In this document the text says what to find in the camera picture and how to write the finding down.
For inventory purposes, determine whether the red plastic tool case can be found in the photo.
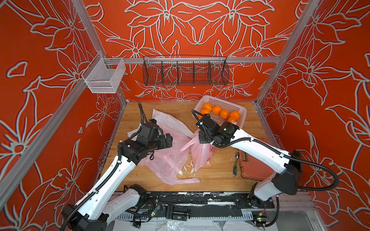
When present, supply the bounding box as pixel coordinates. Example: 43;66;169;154
239;150;274;181

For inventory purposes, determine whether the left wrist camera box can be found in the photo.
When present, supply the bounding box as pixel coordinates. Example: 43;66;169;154
136;119;163;146

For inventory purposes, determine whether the white wire wall basket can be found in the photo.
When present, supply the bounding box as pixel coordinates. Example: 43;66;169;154
82;53;126;94

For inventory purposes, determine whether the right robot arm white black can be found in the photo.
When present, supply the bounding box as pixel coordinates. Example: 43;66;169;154
191;110;340;208

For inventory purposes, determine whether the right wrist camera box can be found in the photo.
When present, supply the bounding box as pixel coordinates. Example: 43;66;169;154
196;114;220;137

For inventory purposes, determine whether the white plastic bag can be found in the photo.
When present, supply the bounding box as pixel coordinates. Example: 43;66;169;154
152;109;194;139

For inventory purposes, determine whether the orange fruit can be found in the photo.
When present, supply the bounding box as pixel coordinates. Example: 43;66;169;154
200;108;211;115
212;105;222;115
227;116;237;123
219;109;229;119
203;102;213;111
229;110;241;120

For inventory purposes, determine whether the black wire wall basket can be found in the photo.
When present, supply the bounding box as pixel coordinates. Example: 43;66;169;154
142;54;230;87

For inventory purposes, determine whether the white perforated plastic basket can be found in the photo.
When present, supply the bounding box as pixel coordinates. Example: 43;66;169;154
194;96;247;129

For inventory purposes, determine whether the pink printed plastic bag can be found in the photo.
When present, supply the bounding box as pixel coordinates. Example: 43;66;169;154
180;130;214;171

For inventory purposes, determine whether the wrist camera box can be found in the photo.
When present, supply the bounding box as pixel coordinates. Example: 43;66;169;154
196;114;220;137
136;119;163;146

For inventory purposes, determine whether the plain pink plastic bag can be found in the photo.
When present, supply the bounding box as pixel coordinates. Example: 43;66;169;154
138;123;200;185

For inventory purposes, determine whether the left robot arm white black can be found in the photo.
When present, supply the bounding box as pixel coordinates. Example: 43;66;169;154
60;103;173;231

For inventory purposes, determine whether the green handled screwdriver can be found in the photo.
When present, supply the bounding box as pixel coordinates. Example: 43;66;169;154
233;153;240;177

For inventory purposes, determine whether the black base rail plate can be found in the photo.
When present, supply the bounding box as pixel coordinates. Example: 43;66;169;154
117;191;278;222

